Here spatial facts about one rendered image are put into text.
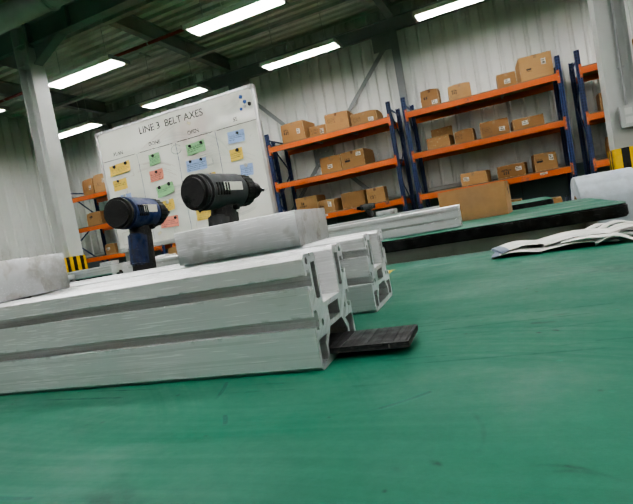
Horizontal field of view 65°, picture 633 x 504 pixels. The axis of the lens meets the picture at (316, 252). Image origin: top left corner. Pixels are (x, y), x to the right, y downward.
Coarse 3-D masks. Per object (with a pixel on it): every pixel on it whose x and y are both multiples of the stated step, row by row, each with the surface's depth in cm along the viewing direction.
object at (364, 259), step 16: (320, 240) 62; (336, 240) 54; (352, 240) 53; (368, 240) 55; (240, 256) 58; (256, 256) 57; (352, 256) 55; (368, 256) 54; (384, 256) 62; (128, 272) 75; (144, 272) 63; (160, 272) 62; (352, 272) 54; (368, 272) 53; (384, 272) 60; (352, 288) 54; (368, 288) 53; (384, 288) 61; (352, 304) 54; (368, 304) 54
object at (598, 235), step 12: (588, 228) 82; (600, 228) 78; (612, 228) 76; (624, 228) 73; (528, 240) 82; (540, 240) 80; (552, 240) 77; (564, 240) 76; (576, 240) 74; (588, 240) 74; (600, 240) 72; (612, 240) 72; (504, 252) 78; (516, 252) 78
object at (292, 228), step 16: (320, 208) 63; (224, 224) 58; (240, 224) 57; (256, 224) 56; (272, 224) 56; (288, 224) 55; (304, 224) 57; (320, 224) 62; (176, 240) 60; (192, 240) 59; (208, 240) 59; (224, 240) 58; (240, 240) 57; (256, 240) 57; (272, 240) 56; (288, 240) 55; (304, 240) 56; (192, 256) 59; (208, 256) 59; (224, 256) 58
